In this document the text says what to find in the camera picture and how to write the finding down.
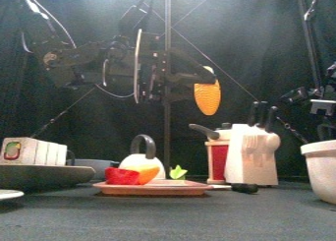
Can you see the pink plate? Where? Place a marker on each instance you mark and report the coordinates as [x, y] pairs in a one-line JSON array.
[[165, 188]]

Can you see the orange yellow toy corn cob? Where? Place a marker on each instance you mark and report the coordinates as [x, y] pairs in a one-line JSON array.
[[208, 95]]

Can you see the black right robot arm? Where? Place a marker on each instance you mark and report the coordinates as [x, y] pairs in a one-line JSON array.
[[301, 97]]

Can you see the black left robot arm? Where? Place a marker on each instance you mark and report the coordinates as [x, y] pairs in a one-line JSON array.
[[83, 59]]

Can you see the dark grey plate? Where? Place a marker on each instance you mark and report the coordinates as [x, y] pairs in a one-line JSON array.
[[43, 176]]

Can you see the green toy corn husk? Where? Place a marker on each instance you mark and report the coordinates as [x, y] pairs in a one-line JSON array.
[[177, 173]]

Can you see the small white plate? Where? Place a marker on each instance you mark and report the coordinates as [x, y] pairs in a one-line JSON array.
[[8, 194]]

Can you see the small black object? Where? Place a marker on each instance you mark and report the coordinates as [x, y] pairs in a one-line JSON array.
[[244, 188]]

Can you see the grey blue bowl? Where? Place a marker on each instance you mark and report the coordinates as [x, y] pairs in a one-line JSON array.
[[99, 165]]

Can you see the white toaster box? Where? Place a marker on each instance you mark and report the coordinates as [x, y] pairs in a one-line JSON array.
[[32, 150]]

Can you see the white toy knife block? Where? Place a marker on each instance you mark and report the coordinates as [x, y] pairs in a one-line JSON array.
[[251, 159]]

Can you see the orange toy fruit slice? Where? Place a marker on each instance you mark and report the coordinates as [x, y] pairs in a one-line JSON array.
[[148, 173]]

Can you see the vertical metal frame pole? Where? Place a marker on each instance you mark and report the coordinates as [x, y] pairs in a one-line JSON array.
[[167, 127]]

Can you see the red toy pepper piece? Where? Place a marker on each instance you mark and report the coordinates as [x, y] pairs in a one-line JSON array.
[[121, 176]]

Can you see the large white pot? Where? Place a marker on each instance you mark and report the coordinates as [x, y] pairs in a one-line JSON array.
[[321, 169]]

